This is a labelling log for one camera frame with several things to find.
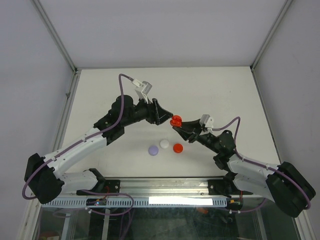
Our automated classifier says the red charging case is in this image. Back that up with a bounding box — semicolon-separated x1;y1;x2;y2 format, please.
173;143;184;154
170;115;183;128

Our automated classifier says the white charging case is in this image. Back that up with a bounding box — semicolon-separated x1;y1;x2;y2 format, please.
159;139;170;149

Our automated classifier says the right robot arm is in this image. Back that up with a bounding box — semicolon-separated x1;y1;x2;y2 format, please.
170;114;316;218

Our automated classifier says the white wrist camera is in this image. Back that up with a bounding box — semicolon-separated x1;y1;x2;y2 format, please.
132;79;153;104
199;114;214;133

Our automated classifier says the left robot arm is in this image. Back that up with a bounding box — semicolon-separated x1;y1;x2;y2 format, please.
24;95;173;204

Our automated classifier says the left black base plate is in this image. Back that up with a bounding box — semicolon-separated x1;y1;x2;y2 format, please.
101;179;121;195

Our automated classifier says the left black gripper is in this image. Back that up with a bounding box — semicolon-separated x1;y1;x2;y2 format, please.
122;94;173;127

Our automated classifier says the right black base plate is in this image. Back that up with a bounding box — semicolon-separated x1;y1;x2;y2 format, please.
207;179;226;196

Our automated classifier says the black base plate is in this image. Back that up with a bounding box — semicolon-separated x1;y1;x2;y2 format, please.
207;179;226;196
101;179;121;195

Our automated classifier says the slotted cable duct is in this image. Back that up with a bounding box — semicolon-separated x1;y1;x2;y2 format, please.
42;196;227;209

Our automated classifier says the aluminium front rail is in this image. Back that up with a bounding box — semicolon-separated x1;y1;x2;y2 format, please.
59;176;266;198

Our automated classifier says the purple charging case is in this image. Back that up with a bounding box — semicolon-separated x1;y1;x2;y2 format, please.
148;145;159;156

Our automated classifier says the small green-lit circuit board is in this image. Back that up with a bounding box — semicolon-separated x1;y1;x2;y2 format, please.
86;198;108;206

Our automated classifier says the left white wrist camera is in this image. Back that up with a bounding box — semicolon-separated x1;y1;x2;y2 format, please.
132;79;153;104

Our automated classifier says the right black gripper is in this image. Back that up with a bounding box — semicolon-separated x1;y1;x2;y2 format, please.
172;118;221;154

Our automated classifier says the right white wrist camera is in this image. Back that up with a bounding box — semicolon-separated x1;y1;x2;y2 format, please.
199;114;214;133

